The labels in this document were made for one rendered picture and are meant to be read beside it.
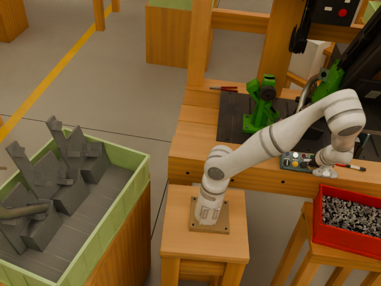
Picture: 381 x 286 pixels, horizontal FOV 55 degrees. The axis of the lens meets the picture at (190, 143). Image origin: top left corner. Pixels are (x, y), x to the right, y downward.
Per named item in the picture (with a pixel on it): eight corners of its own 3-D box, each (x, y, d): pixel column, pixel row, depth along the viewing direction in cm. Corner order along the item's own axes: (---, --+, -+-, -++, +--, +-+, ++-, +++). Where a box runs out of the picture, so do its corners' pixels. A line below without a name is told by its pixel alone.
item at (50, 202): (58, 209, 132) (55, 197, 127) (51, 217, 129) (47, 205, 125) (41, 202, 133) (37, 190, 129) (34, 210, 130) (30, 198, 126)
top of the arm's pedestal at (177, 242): (248, 264, 132) (249, 259, 130) (159, 257, 132) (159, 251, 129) (242, 196, 156) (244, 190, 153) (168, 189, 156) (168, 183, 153)
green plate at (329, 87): (330, 116, 163) (360, 78, 149) (314, 110, 162) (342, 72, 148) (326, 101, 171) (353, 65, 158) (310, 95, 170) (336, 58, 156)
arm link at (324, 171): (312, 176, 138) (317, 173, 132) (313, 147, 141) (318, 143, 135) (336, 179, 138) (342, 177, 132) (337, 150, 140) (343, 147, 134)
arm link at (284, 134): (346, 80, 91) (262, 122, 106) (359, 114, 88) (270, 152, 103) (359, 91, 98) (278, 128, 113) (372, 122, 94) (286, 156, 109)
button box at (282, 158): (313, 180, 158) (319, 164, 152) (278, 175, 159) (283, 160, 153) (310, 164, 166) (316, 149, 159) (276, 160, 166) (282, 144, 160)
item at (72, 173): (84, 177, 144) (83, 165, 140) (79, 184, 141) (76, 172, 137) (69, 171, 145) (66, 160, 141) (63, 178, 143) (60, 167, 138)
